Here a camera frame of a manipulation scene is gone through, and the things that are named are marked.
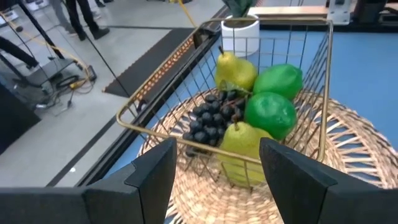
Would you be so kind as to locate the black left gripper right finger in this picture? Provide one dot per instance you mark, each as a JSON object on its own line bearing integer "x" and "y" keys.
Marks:
{"x": 326, "y": 202}

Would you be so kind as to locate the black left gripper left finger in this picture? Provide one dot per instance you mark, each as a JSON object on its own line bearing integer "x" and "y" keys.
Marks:
{"x": 109, "y": 205}

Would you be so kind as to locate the green lime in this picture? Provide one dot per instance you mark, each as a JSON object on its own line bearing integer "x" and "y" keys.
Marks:
{"x": 280, "y": 81}
{"x": 270, "y": 113}

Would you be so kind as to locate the yellow-green pear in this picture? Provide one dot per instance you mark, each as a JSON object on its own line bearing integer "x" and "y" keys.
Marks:
{"x": 239, "y": 140}
{"x": 233, "y": 70}

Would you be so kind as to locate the black grape bunch with leaf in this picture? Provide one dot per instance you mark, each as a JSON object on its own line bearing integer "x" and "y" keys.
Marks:
{"x": 208, "y": 121}

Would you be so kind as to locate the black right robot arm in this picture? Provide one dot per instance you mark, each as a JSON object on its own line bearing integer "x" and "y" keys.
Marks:
{"x": 370, "y": 9}

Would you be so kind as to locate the round woven straw mat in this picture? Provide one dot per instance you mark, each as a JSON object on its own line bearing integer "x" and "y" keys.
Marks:
{"x": 351, "y": 155}

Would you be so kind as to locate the black floor stand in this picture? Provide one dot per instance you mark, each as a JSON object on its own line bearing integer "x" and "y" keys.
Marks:
{"x": 49, "y": 70}

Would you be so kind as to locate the black ribbed floor mat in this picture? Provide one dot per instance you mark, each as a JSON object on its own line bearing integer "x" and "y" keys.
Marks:
{"x": 149, "y": 62}

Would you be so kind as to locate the white plant pot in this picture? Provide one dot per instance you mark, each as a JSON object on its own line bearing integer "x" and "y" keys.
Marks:
{"x": 242, "y": 37}

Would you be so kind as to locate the green leafy plant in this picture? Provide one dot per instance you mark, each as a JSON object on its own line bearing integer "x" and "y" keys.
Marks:
{"x": 239, "y": 7}

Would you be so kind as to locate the white metal corner bracket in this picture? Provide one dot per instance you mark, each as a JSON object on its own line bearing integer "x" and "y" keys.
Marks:
{"x": 339, "y": 12}

